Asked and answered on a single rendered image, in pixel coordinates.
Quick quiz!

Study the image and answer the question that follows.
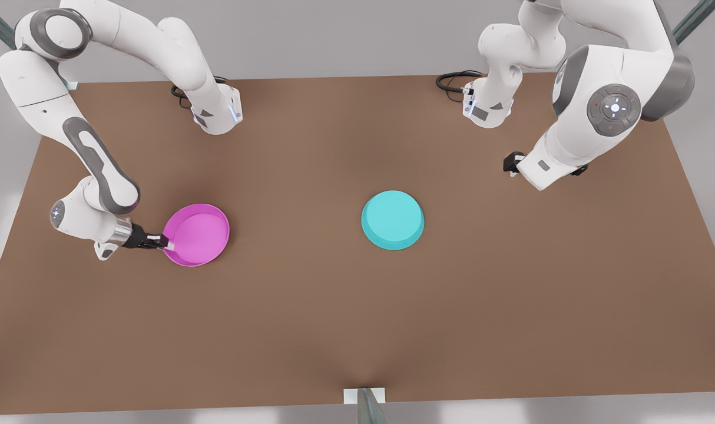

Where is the pink plate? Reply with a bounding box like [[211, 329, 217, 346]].
[[162, 203, 230, 267]]

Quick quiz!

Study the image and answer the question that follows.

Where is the blue plate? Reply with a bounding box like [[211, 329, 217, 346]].
[[361, 190, 425, 251]]

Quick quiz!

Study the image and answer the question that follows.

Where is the black cable loop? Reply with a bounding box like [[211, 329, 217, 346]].
[[436, 70, 485, 102], [170, 75, 229, 110]]

